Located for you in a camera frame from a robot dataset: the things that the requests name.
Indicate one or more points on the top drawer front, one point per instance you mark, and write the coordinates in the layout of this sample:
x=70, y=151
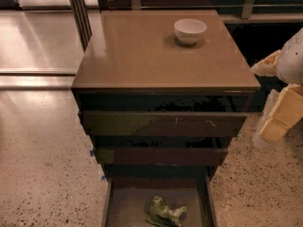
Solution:
x=162, y=124

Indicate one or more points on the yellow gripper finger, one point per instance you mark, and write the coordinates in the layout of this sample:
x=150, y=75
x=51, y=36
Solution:
x=281, y=112
x=267, y=66

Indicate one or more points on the brown drawer cabinet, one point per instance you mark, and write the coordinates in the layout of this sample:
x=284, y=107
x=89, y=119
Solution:
x=135, y=63

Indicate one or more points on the open bottom drawer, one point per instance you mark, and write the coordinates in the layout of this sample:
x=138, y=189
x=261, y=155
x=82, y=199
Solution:
x=128, y=201

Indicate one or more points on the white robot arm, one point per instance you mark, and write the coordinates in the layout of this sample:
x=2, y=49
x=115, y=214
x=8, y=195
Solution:
x=290, y=69

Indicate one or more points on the white ceramic bowl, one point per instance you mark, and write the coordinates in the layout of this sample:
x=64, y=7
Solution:
x=189, y=31

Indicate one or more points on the blue tape piece upper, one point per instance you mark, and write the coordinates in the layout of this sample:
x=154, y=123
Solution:
x=92, y=153

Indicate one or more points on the middle drawer front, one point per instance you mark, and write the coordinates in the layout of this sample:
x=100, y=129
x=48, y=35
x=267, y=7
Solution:
x=161, y=156

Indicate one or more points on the blue tape piece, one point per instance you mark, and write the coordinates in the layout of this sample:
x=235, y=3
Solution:
x=92, y=153
x=103, y=178

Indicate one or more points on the blue tape piece lower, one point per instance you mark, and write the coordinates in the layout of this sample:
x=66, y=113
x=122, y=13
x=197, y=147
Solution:
x=103, y=178

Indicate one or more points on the green rice chip bag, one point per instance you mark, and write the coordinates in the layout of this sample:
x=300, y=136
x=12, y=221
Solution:
x=161, y=214

